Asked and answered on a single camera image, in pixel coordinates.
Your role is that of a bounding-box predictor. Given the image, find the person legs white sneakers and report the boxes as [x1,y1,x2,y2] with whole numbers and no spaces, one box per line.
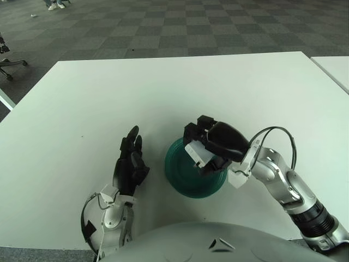
[43,0,71,11]

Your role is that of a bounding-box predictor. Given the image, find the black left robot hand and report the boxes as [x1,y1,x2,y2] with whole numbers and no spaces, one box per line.
[113,125,151,197]

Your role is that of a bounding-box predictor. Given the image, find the green round plate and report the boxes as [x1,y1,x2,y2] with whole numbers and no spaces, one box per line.
[164,137,228,199]

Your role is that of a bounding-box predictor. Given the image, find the white charger block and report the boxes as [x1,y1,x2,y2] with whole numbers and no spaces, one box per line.
[184,140,216,169]

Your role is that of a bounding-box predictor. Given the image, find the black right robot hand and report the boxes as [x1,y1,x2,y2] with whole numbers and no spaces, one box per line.
[183,115,250,177]

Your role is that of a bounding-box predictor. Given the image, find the grey robot torso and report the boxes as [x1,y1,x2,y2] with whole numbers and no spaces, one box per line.
[98,221,339,262]

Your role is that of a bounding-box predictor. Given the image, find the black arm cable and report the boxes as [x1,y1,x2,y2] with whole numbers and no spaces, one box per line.
[237,126,298,175]
[80,192,106,259]

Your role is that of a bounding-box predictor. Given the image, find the white neighbouring table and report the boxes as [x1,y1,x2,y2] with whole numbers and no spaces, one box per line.
[310,56,349,95]

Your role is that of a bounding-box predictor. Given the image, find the white table corner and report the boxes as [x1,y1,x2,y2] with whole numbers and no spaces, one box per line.
[0,87,14,111]

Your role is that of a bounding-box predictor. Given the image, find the black office chair base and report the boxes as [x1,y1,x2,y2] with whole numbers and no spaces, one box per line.
[0,58,28,81]

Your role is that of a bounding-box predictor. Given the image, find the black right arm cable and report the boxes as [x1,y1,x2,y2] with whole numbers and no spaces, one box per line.
[237,126,298,175]

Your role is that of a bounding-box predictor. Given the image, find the black device with white dots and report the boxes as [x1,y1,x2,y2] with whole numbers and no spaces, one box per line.
[0,32,10,54]

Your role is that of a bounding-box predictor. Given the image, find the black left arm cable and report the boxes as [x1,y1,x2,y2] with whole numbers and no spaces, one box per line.
[80,192,106,259]

